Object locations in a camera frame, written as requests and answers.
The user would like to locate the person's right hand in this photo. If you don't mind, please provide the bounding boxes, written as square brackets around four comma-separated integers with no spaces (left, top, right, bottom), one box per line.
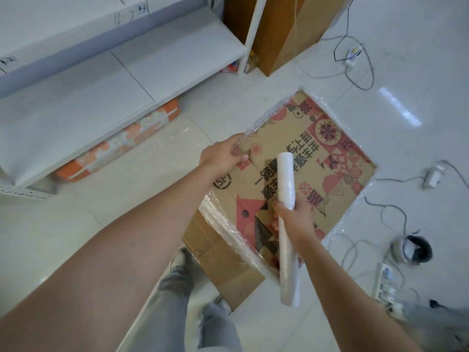
[272,196,318,248]

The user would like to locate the person's left hand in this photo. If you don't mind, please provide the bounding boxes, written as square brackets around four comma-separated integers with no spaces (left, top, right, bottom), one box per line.
[199,133,252,176]

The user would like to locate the white stretch wrap roll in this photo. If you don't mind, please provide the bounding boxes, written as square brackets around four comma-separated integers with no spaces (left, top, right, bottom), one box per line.
[276,152,302,308]

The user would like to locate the plastic-wrapped patterned cardboard box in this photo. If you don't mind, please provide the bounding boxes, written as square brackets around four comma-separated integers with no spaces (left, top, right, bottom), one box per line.
[198,89,378,283]

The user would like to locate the person's left forearm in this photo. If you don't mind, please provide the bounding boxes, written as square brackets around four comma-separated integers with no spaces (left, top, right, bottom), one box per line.
[0,163,220,352]

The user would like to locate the person's right forearm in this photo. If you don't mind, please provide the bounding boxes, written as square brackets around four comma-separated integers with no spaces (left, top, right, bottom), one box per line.
[292,234,423,352]

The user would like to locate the flat brown cardboard sheet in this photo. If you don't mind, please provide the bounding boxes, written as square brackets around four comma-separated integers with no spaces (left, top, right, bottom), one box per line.
[182,210,266,312]

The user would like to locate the person's grey shoe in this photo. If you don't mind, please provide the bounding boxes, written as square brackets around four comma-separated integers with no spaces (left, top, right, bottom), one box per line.
[170,248,195,276]
[212,295,232,316]

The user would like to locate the orange patterned package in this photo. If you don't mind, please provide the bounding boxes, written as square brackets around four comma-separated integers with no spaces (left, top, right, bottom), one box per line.
[55,98,180,182]

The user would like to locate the long white power strip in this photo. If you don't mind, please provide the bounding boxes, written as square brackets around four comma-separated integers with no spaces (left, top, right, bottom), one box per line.
[372,262,404,316]

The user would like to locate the brown wooden cabinet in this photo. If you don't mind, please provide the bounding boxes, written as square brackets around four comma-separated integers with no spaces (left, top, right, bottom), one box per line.
[223,0,349,77]

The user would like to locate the grey tape roll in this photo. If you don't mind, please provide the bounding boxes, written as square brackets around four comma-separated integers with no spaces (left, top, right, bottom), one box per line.
[390,234,434,266]

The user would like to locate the person's grey trousers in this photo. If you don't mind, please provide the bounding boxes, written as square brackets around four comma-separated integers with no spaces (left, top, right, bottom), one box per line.
[117,265,243,352]

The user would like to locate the white charger adapter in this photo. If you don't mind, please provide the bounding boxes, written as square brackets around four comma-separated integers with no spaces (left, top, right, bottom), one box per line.
[423,163,448,189]

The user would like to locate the white metal shelf unit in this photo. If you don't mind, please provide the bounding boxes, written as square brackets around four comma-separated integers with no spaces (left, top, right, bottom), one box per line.
[0,0,269,200]

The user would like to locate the white tangled cable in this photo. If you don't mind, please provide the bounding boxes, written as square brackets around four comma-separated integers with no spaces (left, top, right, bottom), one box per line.
[325,232,421,302]

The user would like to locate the thin black cable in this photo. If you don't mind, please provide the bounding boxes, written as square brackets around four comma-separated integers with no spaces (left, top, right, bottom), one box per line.
[364,197,421,235]

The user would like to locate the thin grey cable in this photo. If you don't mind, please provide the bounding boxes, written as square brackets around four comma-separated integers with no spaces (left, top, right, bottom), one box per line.
[292,0,347,80]

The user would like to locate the black power cable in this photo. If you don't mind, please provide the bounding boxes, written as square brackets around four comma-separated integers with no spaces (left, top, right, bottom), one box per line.
[333,0,375,91]

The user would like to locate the grey charger cable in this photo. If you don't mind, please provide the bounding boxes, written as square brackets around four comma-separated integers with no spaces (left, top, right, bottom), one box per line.
[375,159,469,190]

